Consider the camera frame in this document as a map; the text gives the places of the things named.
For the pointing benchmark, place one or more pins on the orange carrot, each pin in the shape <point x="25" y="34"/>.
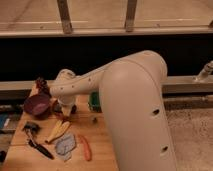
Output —
<point x="86" y="148"/>

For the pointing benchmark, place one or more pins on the green block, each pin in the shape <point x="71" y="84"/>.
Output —
<point x="94" y="102"/>

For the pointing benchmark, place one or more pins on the metal frame right post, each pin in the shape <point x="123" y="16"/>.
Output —
<point x="130" y="15"/>

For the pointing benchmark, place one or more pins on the metal frame left post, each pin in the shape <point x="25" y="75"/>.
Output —
<point x="64" y="16"/>

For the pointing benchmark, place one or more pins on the dark pine cone object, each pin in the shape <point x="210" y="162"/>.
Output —
<point x="41" y="85"/>

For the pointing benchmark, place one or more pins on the grey crumpled cloth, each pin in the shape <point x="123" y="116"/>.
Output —
<point x="64" y="146"/>

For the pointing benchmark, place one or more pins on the black handled knife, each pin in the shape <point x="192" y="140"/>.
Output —
<point x="31" y="129"/>

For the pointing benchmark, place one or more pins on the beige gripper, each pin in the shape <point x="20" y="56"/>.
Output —
<point x="67" y="103"/>

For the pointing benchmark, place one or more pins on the yellow banana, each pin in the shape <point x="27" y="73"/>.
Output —
<point x="59" y="129"/>

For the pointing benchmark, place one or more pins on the metal frame post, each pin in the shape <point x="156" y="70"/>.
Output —
<point x="130" y="15"/>
<point x="64" y="16"/>

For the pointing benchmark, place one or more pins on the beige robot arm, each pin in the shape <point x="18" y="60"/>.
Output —
<point x="130" y="93"/>

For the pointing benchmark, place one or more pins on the small dark round object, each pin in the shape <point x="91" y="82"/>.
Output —
<point x="94" y="120"/>

